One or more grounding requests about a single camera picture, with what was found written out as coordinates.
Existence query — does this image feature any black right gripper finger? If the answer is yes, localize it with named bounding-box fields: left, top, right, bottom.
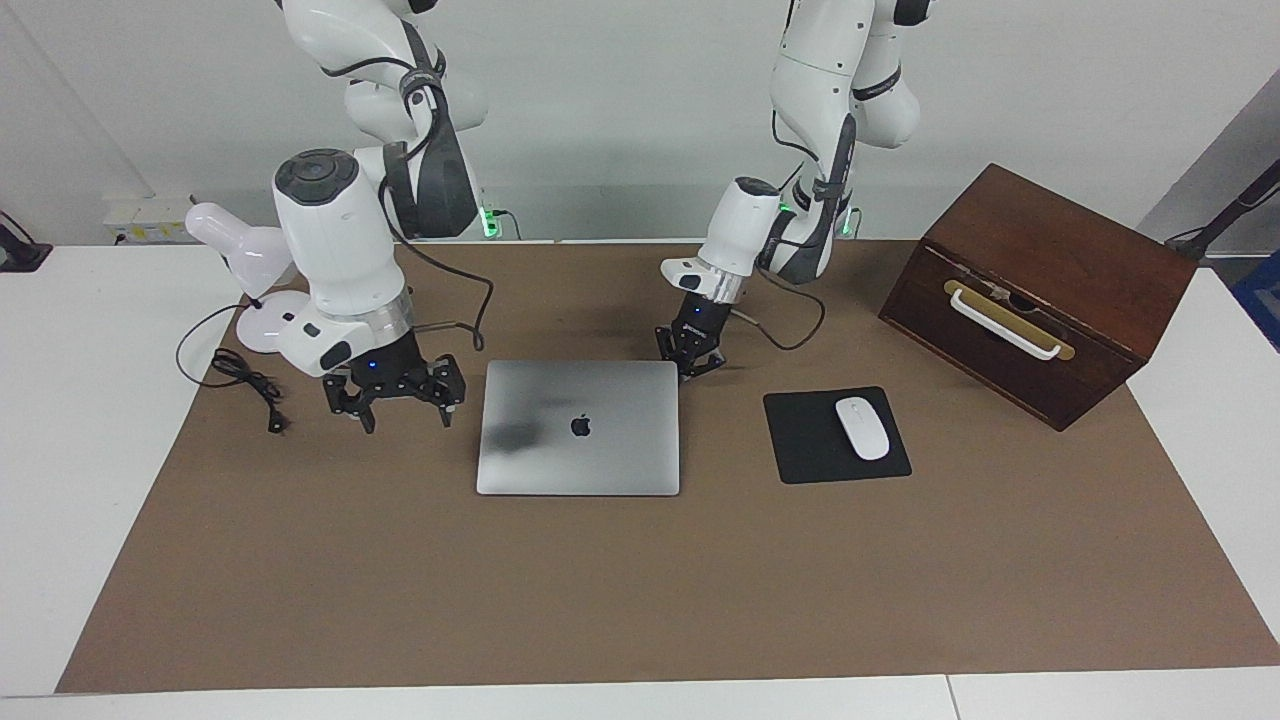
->
left=323, top=380, right=379, bottom=435
left=428, top=354, right=467, bottom=429

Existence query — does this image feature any grey aluminium laptop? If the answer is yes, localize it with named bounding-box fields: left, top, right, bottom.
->
left=476, top=360, right=682, bottom=498

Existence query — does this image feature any black mouse pad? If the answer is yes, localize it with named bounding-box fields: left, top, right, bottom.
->
left=763, top=386, right=913, bottom=485

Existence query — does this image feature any white computer mouse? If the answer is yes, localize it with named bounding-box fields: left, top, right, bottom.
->
left=835, top=397, right=891, bottom=462

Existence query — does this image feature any white desk lamp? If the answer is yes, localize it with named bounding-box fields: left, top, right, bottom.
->
left=185, top=202, right=313, bottom=354

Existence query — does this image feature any brown table mat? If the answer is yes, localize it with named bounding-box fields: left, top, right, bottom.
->
left=55, top=240, right=1280, bottom=694

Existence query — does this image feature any white power strip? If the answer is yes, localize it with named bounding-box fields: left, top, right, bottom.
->
left=103, top=195, right=201, bottom=246

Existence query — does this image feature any dark wooden drawer box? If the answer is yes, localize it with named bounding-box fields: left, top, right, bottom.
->
left=878, top=163, right=1199, bottom=432

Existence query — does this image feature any black stand leg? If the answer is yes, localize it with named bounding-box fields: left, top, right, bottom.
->
left=1165, top=158, right=1280, bottom=263

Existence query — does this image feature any blue crate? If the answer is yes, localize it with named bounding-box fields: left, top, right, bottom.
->
left=1232, top=250, right=1280, bottom=351

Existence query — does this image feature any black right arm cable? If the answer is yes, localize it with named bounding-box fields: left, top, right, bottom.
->
left=330, top=55, right=496, bottom=353

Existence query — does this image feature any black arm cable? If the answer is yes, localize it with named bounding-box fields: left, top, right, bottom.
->
left=330, top=55, right=496, bottom=353
left=730, top=110, right=828, bottom=351

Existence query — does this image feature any black lamp power cable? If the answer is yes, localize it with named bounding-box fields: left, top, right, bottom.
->
left=176, top=303, right=289, bottom=435

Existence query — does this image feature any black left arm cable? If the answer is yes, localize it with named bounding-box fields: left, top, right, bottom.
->
left=730, top=110, right=828, bottom=351

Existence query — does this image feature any white drawer handle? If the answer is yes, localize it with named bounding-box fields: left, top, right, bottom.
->
left=948, top=288, right=1063, bottom=361

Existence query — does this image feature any brass handle backing plate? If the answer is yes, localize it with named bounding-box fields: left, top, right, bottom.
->
left=943, top=279, right=1076, bottom=362

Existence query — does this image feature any black clamp mount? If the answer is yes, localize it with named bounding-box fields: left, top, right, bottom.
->
left=0, top=212, right=53, bottom=273

